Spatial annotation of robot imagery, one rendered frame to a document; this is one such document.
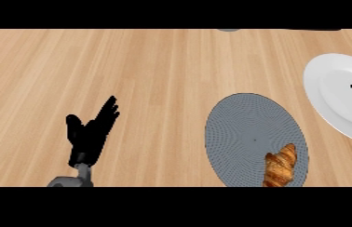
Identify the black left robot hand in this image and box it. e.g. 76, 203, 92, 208
66, 95, 122, 168

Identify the grey round woven placemat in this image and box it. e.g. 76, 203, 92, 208
205, 92, 311, 188

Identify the white round plate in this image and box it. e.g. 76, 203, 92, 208
304, 52, 352, 140

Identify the golden brown croissant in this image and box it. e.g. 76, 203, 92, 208
262, 142, 299, 188

